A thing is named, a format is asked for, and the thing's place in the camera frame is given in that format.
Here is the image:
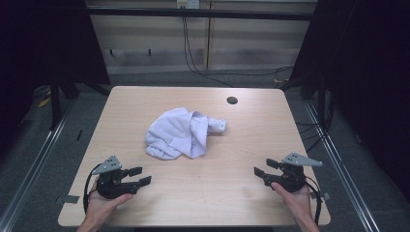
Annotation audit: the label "person's right hand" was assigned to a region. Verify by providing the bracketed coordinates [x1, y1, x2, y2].
[270, 182, 315, 223]

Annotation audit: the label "person's left hand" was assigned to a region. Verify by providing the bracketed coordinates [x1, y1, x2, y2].
[84, 185, 134, 227]

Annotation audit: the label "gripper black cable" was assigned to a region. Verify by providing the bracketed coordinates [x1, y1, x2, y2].
[82, 163, 103, 215]
[304, 175, 324, 225]

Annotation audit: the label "white patterned towel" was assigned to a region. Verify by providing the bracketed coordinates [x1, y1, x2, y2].
[143, 106, 227, 160]

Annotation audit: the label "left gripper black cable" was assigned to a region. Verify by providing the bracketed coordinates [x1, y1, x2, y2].
[82, 163, 103, 215]

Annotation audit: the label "black wall cable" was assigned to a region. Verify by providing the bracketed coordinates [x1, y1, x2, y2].
[182, 15, 294, 88]

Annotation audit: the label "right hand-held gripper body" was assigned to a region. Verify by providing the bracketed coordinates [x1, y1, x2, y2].
[267, 152, 323, 193]

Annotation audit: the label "black metal stand post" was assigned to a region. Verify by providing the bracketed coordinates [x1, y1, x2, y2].
[317, 72, 327, 128]
[49, 73, 62, 131]

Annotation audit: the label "white wall socket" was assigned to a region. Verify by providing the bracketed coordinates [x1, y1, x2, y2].
[176, 0, 201, 10]

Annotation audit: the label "black curtain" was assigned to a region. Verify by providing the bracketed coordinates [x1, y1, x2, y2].
[288, 0, 410, 202]
[0, 0, 111, 156]

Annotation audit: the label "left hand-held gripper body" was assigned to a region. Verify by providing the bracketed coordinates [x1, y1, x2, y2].
[91, 155, 136, 200]

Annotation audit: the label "black horizontal frame bar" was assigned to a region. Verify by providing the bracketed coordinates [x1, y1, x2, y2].
[86, 7, 316, 22]

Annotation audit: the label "black floor cables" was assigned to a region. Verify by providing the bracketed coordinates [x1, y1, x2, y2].
[295, 95, 337, 153]

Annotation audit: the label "aluminium floor rail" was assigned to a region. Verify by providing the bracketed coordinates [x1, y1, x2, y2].
[0, 100, 77, 232]
[304, 101, 382, 232]

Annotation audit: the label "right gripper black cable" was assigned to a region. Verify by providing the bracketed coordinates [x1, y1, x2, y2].
[304, 175, 324, 225]

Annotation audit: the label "grey tape strip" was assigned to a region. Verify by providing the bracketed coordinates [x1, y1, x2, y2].
[310, 191, 332, 201]
[62, 194, 80, 205]

